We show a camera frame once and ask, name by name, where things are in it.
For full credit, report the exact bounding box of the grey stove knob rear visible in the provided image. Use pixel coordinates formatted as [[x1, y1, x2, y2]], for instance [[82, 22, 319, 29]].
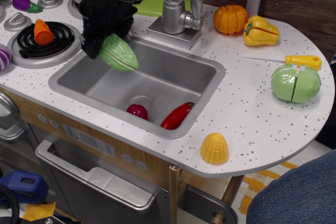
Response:
[[38, 0, 63, 9]]

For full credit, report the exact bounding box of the grey toy sink basin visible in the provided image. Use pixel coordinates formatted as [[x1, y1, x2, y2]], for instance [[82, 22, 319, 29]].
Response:
[[48, 37, 225, 138]]

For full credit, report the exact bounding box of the yellow toy corn piece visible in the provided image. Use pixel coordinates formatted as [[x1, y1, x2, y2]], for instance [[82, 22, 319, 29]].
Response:
[[200, 132, 229, 165]]

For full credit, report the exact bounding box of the green toy cabbage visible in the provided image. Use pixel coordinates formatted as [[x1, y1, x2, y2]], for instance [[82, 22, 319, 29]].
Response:
[[271, 63, 321, 103]]

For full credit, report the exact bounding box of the yellow handled toy knife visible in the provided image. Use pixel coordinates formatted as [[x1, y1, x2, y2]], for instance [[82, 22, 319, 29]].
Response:
[[239, 51, 322, 70]]

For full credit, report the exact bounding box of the black cable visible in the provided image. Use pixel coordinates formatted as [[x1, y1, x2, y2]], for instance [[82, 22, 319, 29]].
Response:
[[0, 183, 20, 224]]

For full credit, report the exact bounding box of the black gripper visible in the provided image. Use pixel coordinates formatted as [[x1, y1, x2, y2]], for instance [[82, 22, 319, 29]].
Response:
[[81, 0, 137, 59]]

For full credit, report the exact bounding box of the orange toy carrot piece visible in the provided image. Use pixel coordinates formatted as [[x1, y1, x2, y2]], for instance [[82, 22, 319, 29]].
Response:
[[34, 19, 54, 46]]

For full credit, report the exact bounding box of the blue device on floor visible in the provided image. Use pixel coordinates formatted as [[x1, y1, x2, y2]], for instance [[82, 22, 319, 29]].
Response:
[[1, 170, 49, 204]]

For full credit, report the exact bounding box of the green bumpy toy squash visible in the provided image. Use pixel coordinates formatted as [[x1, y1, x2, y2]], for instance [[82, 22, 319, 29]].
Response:
[[98, 34, 139, 72]]

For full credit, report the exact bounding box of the orange toy pumpkin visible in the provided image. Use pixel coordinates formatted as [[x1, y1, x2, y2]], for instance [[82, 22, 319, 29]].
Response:
[[213, 5, 248, 34]]

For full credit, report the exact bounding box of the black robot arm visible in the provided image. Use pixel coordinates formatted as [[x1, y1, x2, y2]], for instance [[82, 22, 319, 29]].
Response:
[[78, 0, 143, 59]]

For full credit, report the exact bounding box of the purple striped toy onion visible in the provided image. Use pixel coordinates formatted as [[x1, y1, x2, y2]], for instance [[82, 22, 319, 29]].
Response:
[[0, 44, 12, 71]]

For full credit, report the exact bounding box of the magenta toy radish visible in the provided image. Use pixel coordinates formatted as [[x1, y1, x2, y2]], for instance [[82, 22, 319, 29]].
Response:
[[127, 104, 149, 121]]

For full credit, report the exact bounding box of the grey oven door handle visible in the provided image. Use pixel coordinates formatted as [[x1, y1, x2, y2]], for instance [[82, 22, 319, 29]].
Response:
[[1, 92, 26, 144]]

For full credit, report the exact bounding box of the purple toy eggplant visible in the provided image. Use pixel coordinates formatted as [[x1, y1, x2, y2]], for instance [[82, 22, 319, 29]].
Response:
[[12, 0, 43, 13]]

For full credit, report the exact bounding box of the yellow toy bell pepper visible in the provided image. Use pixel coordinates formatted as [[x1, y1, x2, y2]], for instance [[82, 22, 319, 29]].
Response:
[[243, 15, 280, 46]]

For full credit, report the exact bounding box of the black coil stove burner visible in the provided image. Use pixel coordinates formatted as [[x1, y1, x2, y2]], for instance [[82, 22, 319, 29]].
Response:
[[16, 22, 75, 59]]

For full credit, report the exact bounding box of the red toy chili pepper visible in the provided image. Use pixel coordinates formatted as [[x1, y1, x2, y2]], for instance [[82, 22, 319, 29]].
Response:
[[160, 102, 194, 130]]

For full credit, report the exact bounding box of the silver toy faucet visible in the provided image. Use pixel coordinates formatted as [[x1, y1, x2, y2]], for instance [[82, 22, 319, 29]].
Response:
[[147, 0, 204, 49]]

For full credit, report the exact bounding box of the green cutting board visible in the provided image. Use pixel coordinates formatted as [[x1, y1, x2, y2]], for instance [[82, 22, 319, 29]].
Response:
[[133, 0, 193, 17]]

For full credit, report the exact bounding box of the grey dishwasher door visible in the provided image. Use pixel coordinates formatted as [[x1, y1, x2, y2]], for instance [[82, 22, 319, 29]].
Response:
[[35, 140, 170, 223]]

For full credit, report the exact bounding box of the blue jeans knee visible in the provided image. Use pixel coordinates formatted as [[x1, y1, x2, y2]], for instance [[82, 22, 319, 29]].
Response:
[[246, 151, 335, 223]]

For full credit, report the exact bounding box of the tall steel pot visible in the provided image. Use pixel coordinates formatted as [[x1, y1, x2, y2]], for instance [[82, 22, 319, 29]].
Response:
[[78, 0, 97, 37]]

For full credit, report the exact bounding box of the grey stove knob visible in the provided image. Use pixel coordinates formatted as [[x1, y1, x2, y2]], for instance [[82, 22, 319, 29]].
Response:
[[4, 12, 32, 32], [38, 0, 63, 9]]

